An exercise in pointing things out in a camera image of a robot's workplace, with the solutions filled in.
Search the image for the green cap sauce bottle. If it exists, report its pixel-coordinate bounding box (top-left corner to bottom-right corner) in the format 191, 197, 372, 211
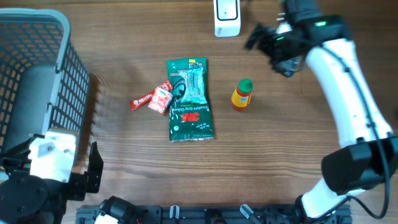
231, 78, 253, 111

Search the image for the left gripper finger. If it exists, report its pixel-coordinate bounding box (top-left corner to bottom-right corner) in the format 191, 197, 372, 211
1, 134, 44, 165
85, 142, 103, 193

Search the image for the white barcode scanner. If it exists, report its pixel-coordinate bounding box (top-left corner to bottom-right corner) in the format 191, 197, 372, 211
213, 0, 241, 37

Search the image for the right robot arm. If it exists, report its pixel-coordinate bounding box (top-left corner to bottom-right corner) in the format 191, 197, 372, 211
246, 0, 397, 223

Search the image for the red packet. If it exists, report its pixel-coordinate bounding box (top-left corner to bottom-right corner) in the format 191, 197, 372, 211
148, 87, 173, 114

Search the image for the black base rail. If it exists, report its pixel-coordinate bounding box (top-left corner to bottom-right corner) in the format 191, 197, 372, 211
75, 205, 353, 224

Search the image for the red stick sachet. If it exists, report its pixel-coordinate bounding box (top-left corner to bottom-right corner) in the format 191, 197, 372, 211
130, 80, 173, 111

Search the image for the grey plastic mesh basket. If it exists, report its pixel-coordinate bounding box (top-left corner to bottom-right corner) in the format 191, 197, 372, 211
1, 8, 90, 152

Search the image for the teal white sachet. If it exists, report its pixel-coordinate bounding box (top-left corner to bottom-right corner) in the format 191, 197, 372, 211
179, 67, 207, 105

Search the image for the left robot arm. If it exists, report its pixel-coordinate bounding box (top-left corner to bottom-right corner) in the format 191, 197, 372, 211
1, 134, 104, 223

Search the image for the green 3M gloves packet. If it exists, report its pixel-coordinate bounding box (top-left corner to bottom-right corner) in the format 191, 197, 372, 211
167, 57, 214, 142

